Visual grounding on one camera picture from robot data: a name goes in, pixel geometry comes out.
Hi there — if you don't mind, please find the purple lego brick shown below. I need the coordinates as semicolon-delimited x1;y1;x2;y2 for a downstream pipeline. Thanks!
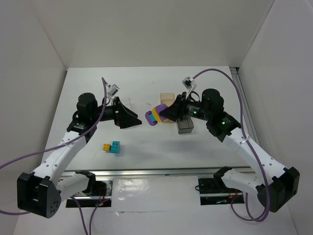
145;104;168;126

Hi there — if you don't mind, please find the yellow lego piece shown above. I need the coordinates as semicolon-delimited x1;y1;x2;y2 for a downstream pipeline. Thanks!
152;108;162;122

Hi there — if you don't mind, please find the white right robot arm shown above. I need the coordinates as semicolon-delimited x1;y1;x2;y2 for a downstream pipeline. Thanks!
160;89;300;212

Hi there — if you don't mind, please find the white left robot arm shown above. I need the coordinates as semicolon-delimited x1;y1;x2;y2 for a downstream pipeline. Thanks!
17;93;142;218

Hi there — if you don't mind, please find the amber plastic container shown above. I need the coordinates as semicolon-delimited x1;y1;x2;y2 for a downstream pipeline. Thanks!
159;93;177;124

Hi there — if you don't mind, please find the dark grey plastic container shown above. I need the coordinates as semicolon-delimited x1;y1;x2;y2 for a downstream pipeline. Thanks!
176;117;194;135

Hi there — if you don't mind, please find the teal lego brick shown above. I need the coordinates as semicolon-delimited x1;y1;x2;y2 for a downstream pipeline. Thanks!
109;141;120;154

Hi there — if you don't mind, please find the yellow square lego brick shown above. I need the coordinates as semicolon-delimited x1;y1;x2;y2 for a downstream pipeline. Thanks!
103;143;111;152

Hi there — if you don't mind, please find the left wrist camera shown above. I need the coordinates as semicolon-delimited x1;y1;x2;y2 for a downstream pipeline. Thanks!
107;84;120;97

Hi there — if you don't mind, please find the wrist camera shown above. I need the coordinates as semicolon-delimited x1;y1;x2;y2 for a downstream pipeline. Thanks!
182;77;197;90
107;84;120;97

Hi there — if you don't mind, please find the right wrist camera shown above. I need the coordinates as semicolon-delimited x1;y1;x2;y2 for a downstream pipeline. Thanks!
182;77;197;90

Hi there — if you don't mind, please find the aluminium front rail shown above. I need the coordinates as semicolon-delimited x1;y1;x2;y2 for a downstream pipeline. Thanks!
55;167;252;177

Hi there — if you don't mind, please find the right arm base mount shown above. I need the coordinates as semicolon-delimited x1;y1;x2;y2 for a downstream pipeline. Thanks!
195;178;244;206

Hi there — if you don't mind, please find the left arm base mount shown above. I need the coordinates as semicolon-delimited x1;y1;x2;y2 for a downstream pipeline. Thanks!
73;178;113;208

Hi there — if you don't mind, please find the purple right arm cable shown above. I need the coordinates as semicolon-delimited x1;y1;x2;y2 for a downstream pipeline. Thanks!
192;69;272;222

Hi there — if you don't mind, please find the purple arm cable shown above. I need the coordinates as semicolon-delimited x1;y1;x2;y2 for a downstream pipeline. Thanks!
0;77;111;235
192;69;272;222

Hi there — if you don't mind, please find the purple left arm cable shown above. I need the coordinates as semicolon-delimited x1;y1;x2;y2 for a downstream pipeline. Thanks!
0;77;111;235

